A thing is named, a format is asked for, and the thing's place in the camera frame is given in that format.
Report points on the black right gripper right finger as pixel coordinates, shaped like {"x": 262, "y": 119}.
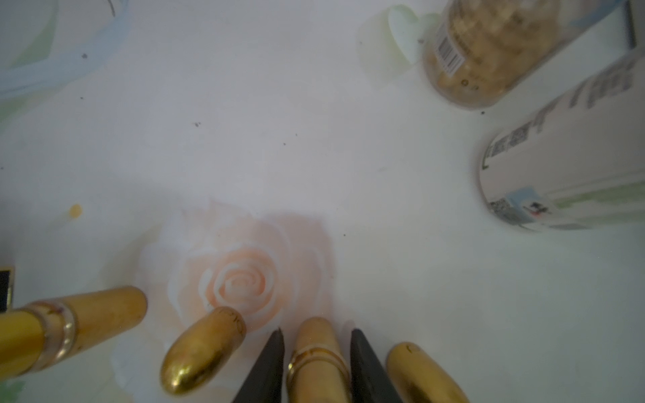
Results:
{"x": 369, "y": 381}

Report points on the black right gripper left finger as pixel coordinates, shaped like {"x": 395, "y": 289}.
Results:
{"x": 264, "y": 382}

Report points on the gold bullet lipstick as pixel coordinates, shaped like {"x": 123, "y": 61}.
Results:
{"x": 317, "y": 371}
{"x": 44, "y": 333}
{"x": 202, "y": 351}

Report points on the green capped jar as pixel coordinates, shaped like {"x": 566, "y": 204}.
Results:
{"x": 576, "y": 163}

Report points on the amber glass jar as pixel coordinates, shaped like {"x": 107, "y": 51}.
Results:
{"x": 482, "y": 49}

